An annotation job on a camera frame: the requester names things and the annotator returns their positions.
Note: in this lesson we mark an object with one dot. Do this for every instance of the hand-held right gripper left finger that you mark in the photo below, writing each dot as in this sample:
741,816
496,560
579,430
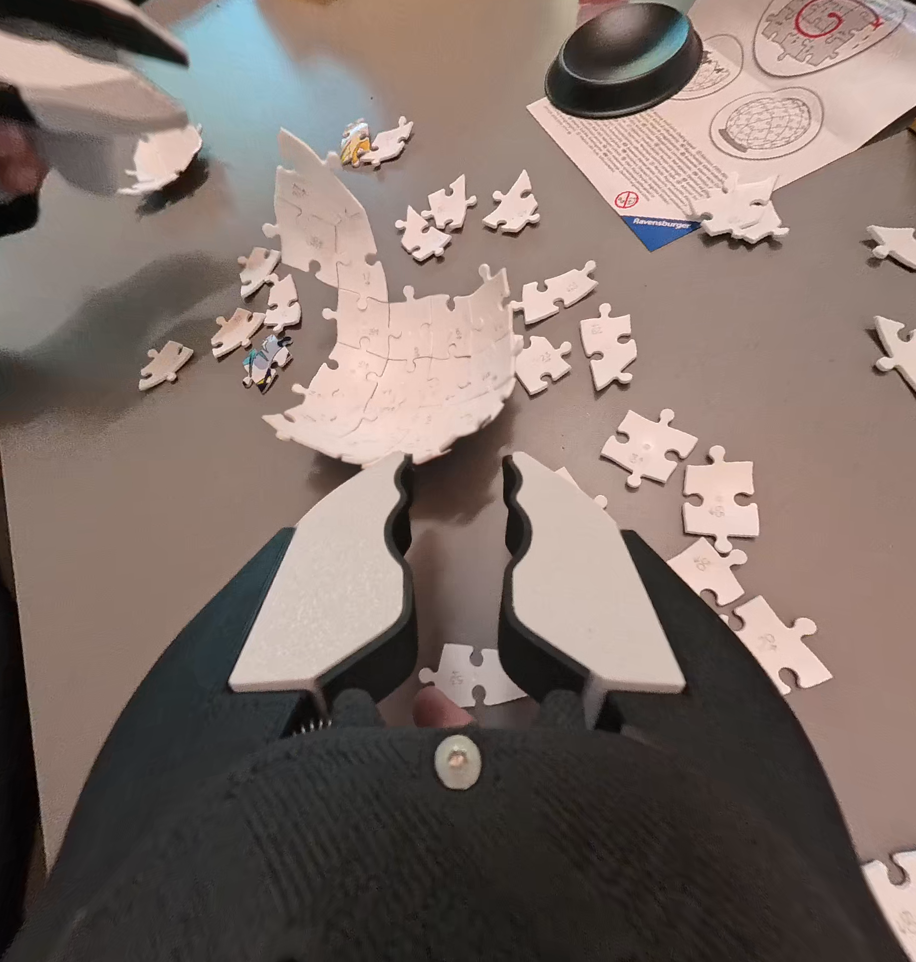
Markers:
323,594

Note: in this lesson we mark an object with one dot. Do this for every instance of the single white puzzle piece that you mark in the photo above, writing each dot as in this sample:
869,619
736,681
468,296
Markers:
165,158

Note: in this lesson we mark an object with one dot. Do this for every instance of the white printed instruction leaflet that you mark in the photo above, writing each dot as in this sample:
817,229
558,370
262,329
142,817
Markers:
728,128

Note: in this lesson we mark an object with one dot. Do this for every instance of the black round ball stand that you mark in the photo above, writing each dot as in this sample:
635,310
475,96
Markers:
623,60

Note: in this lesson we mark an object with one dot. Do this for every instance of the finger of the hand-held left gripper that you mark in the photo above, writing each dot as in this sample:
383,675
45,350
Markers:
90,98
75,26

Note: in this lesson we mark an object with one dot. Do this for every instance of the yellow printed puzzle piece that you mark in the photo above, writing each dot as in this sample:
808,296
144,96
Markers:
353,143

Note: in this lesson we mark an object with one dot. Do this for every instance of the assembled curved puzzle ball section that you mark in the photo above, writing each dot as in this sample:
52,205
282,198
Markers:
398,361

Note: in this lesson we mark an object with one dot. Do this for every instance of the blue printed puzzle piece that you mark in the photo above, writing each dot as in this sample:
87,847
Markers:
266,364

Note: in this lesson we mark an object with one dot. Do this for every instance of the person's right hand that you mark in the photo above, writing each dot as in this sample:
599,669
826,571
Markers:
439,710

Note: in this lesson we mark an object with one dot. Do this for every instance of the white puzzle pieces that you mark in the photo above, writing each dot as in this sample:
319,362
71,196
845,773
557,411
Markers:
638,443

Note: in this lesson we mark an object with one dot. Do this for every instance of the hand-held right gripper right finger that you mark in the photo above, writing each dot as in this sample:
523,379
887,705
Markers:
593,594

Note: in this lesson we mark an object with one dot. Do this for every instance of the person's left hand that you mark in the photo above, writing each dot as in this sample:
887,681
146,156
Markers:
11,158

